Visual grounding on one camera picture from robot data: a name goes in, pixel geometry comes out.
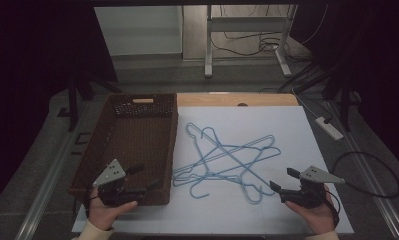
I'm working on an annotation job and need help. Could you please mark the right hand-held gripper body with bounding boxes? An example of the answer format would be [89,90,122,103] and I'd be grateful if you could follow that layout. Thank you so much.
[279,165,346,210]

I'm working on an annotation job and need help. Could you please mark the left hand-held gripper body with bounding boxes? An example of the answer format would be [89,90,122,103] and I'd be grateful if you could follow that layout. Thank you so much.
[93,159,148,207]

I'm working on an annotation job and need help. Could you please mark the brown woven basket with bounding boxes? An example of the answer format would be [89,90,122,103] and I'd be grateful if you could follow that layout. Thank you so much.
[67,93,179,207]

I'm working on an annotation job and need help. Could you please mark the blue wire hanger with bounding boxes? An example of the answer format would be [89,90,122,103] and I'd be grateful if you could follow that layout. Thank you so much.
[172,134,277,200]
[200,126,265,205]
[172,146,283,205]
[185,122,277,197]

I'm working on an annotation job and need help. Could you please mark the person's left hand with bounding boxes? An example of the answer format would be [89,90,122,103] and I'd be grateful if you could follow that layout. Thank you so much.
[86,188,139,231]

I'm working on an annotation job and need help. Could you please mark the person's right hand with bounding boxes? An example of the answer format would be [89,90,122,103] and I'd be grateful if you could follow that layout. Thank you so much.
[285,184,338,235]

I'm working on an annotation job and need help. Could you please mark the white power strip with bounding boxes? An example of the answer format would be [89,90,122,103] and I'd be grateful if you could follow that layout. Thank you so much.
[315,116,345,141]

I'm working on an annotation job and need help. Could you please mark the black metal stand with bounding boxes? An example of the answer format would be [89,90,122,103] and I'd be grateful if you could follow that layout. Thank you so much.
[67,71,122,133]
[322,66,362,132]

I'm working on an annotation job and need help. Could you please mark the white cabinet panel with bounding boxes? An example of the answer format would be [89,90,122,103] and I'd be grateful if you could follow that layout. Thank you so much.
[94,5,184,57]

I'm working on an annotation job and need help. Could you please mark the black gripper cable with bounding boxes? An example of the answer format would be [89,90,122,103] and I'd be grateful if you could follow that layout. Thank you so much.
[326,189,341,228]

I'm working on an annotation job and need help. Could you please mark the white power cable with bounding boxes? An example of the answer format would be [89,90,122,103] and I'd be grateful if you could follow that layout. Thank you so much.
[291,87,322,120]

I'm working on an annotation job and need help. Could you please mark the black looped cable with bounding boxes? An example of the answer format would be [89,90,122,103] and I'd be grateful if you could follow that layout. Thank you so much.
[331,151,399,199]

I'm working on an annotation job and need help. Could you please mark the black floor cables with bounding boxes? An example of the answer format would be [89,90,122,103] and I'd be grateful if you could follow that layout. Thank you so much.
[209,30,290,57]

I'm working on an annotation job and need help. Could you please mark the white metal desk frame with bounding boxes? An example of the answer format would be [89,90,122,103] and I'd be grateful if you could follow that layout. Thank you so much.
[204,4,299,79]

